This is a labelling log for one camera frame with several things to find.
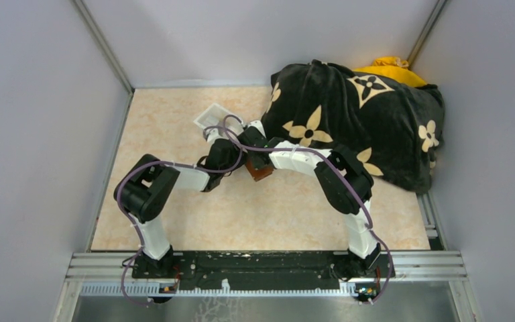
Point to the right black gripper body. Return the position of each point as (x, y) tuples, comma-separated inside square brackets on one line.
[(253, 157)]

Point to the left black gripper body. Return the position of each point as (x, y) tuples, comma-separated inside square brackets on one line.
[(228, 170)]

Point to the brown leather card holder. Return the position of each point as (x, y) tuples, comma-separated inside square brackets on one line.
[(258, 174)]

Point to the white translucent plastic card box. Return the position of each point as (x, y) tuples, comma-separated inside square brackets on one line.
[(216, 114)]

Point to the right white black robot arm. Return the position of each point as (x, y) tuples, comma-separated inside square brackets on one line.
[(342, 177)]

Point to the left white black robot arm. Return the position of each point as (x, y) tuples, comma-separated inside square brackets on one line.
[(144, 191)]

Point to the black floral plush blanket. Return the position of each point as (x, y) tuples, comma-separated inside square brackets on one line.
[(393, 129)]

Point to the yellow cloth bundle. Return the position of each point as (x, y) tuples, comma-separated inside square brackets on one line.
[(395, 68)]

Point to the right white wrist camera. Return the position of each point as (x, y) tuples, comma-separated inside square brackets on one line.
[(258, 125)]

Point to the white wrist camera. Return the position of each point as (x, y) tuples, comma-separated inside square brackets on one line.
[(211, 135), (258, 125)]

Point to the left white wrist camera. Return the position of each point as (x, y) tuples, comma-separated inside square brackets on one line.
[(211, 135)]

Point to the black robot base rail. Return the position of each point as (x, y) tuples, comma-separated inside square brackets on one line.
[(264, 271)]

